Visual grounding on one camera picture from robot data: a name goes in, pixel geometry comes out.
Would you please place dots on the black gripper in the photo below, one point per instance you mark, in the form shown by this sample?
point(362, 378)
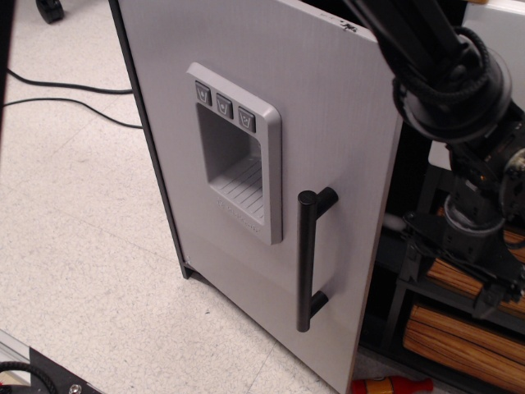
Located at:
point(482, 255)

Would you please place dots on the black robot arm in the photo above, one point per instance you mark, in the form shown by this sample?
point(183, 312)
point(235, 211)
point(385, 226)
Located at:
point(452, 89)

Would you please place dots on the woven wooden basket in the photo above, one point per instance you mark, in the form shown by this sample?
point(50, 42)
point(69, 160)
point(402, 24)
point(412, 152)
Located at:
point(466, 347)
point(445, 275)

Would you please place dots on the dark grey fridge cabinet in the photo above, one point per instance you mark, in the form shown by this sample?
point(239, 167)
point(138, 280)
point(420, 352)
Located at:
point(389, 287)

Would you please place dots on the grey toy fridge door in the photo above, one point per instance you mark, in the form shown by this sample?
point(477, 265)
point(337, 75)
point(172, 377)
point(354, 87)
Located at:
point(336, 123)

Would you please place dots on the grey water dispenser panel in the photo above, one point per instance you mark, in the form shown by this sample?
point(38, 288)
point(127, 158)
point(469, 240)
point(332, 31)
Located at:
point(241, 141)

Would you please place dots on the upper woven wooden basket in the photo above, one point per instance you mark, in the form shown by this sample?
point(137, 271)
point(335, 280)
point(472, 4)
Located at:
point(445, 275)

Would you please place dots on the white toy item on shelf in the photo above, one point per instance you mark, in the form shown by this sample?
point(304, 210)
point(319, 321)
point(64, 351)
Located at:
point(394, 223)

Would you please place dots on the red toy ketchup bottle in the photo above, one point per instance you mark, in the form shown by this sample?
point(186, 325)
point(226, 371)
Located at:
point(390, 385)

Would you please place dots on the lower woven wooden basket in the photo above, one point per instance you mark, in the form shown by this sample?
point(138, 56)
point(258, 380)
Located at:
point(466, 347)

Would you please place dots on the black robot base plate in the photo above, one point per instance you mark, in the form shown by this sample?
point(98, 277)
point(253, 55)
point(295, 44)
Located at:
point(64, 380)

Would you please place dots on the black caster wheel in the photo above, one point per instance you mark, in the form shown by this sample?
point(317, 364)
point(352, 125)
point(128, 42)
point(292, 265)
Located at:
point(50, 10)

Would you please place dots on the black cylindrical door handle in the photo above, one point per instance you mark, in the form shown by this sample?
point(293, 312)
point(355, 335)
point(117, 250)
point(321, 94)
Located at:
point(311, 206)

